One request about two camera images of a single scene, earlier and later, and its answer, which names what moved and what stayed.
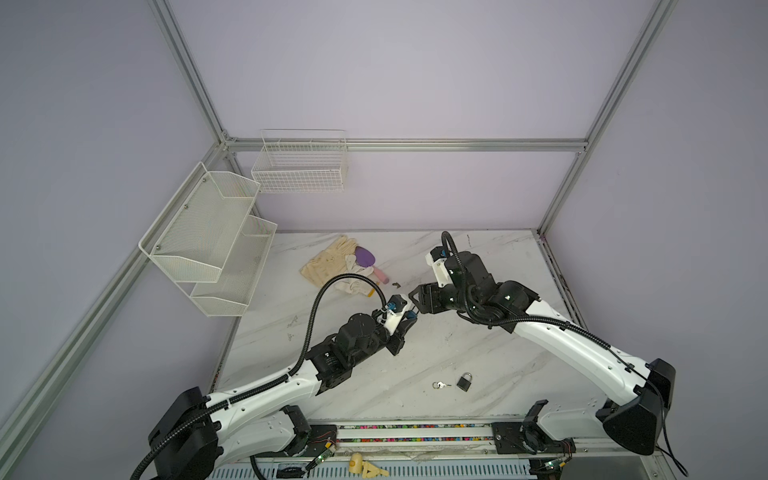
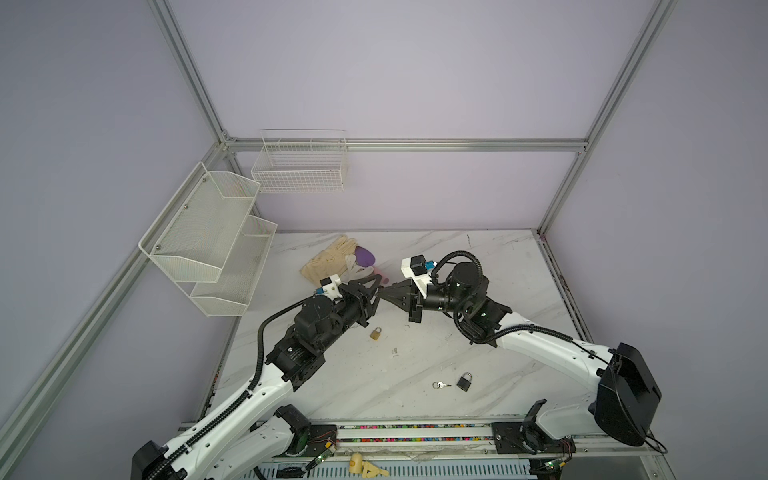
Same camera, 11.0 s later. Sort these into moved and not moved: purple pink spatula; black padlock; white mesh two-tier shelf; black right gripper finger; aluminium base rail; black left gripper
Moved: black right gripper finger; black left gripper
Not moved: purple pink spatula; white mesh two-tier shelf; black padlock; aluminium base rail
